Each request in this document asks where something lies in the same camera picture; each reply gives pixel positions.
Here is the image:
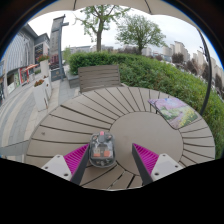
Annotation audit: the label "tall grey sign pillar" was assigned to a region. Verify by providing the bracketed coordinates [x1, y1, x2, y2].
[49, 14, 70, 81]

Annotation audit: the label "round-crowned tree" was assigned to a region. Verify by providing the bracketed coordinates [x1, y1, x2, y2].
[115, 13, 167, 54]

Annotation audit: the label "grey bench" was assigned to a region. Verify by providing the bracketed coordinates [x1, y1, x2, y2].
[0, 139, 31, 158]

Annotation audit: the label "curved black umbrella pole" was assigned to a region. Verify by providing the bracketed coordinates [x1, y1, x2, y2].
[194, 26, 213, 116]

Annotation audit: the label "grey shopfront building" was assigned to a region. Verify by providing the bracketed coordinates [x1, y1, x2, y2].
[0, 23, 51, 104]

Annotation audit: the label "transparent grey computer mouse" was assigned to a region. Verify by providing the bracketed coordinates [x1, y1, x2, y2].
[88, 130, 117, 168]

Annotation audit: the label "thin-trunked tree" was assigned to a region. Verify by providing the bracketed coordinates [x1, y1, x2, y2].
[74, 4, 131, 53]

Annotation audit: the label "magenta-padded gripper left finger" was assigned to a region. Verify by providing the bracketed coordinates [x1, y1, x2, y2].
[40, 143, 91, 187]

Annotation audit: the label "brown slatted chair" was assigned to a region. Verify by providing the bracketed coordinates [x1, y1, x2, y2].
[77, 64, 123, 94]

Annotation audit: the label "distant apartment buildings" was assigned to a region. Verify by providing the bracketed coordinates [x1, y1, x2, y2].
[143, 39, 224, 84]

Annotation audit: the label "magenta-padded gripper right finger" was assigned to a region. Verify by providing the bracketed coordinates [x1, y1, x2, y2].
[131, 142, 184, 187]

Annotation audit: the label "white planter box with flowers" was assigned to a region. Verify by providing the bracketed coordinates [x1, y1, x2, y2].
[32, 78, 53, 112]
[37, 54, 51, 78]

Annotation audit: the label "floral print mouse pad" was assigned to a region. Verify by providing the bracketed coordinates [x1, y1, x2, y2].
[147, 96, 199, 130]

